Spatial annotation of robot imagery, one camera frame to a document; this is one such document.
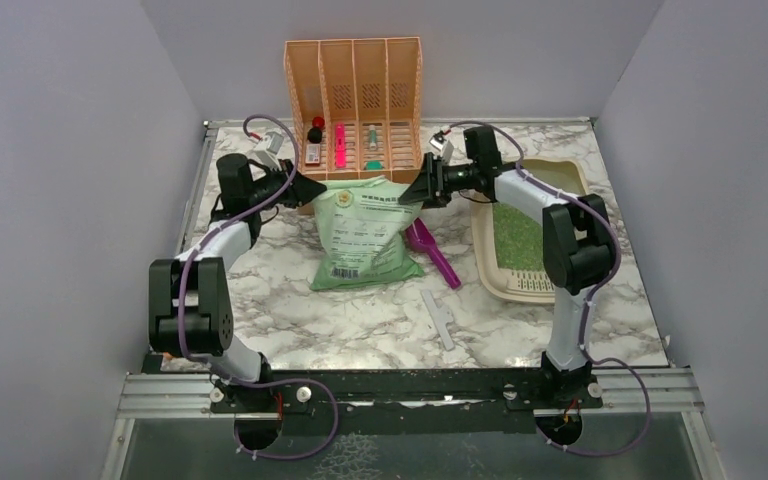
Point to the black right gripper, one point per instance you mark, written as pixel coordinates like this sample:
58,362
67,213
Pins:
428,187

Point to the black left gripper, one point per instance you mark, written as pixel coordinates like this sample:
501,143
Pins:
302,190

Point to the purple litter scoop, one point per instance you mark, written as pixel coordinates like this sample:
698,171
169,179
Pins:
420,240

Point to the green litter bag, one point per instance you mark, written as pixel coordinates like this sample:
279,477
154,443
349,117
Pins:
360,224

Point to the beige litter box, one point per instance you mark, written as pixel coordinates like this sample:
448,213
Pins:
508,240

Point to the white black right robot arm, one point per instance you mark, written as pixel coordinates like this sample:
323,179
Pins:
580,254

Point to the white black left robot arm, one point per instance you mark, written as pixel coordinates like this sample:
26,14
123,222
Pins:
189,305

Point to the red white small box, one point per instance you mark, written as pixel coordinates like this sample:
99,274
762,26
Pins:
312,154

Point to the red and black stamp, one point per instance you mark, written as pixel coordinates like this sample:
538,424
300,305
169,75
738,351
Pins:
315,133

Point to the green white glue stick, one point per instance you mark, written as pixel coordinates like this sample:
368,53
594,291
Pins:
372,141

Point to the orange plastic file organizer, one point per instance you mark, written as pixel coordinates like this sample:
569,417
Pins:
358,82

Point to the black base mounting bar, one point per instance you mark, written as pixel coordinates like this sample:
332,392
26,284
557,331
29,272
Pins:
374,402

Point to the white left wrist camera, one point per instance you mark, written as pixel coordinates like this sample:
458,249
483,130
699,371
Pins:
267,148

